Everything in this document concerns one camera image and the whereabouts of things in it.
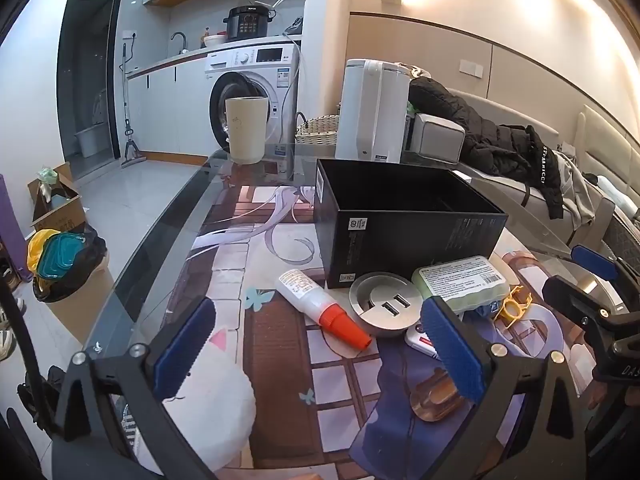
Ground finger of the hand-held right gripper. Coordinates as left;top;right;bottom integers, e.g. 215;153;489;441
542;274;627;345
571;244;640;306

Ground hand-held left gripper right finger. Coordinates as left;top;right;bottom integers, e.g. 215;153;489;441
421;296;588;480

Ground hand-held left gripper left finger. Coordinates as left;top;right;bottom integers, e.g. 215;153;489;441
52;296;221;480

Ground white remote control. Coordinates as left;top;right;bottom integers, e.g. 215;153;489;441
404;325;441;358

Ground green plastic case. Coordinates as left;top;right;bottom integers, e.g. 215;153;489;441
411;255;511;313

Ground black cardboard box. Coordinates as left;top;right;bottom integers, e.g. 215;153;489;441
313;158;508;290

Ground yellow plastic clip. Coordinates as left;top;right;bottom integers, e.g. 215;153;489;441
492;284;533;322

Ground grey garment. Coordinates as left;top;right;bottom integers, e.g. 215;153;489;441
555;152;598;231

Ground grey sofa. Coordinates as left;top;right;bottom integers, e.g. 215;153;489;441
445;87;640;271

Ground printed table mat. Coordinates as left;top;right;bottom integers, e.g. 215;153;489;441
120;185;596;480

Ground round silver socket hub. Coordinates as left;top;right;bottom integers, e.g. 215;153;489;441
349;271;426;336

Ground trash bin with black bag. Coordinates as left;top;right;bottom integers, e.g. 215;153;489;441
32;222;118;346

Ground white glue bottle orange cap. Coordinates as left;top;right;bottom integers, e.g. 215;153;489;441
275;269;373;350

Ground teal plastic containers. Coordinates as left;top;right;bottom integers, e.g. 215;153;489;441
39;232;86;281

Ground black puffer jacket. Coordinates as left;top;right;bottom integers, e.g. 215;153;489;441
409;76;563;220

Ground yellow plastic bag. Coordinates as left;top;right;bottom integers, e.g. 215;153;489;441
27;229;61;271

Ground brown cardboard box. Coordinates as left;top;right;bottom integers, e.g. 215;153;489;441
28;162;87;233

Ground grey speaker box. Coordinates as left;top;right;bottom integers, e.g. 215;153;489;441
405;112;466;163

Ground mop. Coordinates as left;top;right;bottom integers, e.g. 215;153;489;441
120;42;147;168

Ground purple yoga mat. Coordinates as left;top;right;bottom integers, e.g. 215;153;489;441
0;174;28;281

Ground white bucket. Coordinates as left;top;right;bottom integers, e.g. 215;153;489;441
75;127;107;158

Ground beige cup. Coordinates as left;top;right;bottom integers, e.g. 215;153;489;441
225;96;269;165

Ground white kitchen counter cabinet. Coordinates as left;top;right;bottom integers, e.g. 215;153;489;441
126;49;211;156

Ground white electric kettle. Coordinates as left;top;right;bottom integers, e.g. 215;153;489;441
334;58;416;164

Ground wicker basket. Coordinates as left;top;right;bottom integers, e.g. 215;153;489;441
295;115;341;146

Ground white washing machine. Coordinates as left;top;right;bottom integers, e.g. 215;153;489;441
204;41;301;161

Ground black pressure cooker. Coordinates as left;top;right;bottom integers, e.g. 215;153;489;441
223;5;277;43

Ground black cable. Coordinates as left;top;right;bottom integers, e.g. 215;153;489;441
0;275;66;436

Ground dark door frame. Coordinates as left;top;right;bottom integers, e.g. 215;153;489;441
56;0;130;181

